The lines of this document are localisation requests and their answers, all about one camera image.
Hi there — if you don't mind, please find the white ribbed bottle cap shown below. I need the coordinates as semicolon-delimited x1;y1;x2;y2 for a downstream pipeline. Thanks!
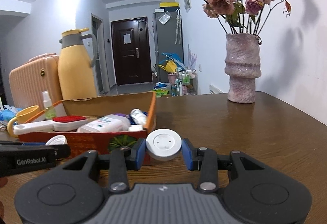
45;135;67;145

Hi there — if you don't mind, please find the white red lint brush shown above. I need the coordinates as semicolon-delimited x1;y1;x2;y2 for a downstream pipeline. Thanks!
13;115;89;136

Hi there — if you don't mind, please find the white wet wipes canister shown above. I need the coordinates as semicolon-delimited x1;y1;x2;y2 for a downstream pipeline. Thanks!
76;114;131;133

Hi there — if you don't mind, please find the green spray bottle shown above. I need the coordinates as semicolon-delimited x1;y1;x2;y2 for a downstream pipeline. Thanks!
42;91;57;120

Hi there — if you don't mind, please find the white round lid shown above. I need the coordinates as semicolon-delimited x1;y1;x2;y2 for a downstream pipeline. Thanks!
146;129;182;161

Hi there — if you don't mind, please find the white lotion bottle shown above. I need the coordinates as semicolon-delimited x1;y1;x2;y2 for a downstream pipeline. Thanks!
130;108;147;127

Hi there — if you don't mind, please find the white power adapter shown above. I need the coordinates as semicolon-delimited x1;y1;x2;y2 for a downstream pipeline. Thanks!
128;124;143;132

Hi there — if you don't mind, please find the purple toothed cap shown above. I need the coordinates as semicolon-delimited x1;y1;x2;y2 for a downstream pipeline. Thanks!
113;113;130;118

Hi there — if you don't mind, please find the orange cardboard box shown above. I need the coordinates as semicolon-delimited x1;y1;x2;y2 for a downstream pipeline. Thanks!
18;91;156;157

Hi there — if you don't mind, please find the yellow ceramic mug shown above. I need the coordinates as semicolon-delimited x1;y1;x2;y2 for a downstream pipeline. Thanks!
7;105;40;138

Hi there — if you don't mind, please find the blue tissue pack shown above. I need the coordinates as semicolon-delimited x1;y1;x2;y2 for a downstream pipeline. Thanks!
0;104;22;123

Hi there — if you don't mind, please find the white board on floor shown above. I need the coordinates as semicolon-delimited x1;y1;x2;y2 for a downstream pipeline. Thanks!
209;84;224;94

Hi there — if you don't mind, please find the yellow thermos jug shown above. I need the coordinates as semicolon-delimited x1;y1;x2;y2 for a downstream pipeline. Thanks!
58;28;98;100

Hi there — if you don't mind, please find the pink ribbed suitcase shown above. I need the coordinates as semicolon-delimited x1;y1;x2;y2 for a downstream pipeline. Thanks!
9;53;63;109

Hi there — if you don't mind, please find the yellow watering can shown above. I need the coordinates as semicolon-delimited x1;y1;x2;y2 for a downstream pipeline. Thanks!
158;60;177;74

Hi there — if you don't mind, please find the pink textured vase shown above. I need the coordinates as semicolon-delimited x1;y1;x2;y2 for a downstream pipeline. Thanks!
224;34;262;104

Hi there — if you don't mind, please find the dark brown door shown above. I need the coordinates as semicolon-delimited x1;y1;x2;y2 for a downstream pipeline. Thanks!
111;17;152;86

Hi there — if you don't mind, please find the grey refrigerator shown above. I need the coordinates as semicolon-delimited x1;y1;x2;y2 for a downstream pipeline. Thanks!
152;12;184;82

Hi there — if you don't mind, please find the yellow box on fridge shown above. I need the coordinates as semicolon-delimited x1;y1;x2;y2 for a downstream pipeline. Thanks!
160;2;180;8

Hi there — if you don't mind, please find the wire storage rack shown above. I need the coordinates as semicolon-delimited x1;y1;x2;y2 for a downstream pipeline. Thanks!
175;67;197;96

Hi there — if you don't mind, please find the wall electrical panel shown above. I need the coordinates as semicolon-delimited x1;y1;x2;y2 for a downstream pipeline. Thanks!
184;0;192;12

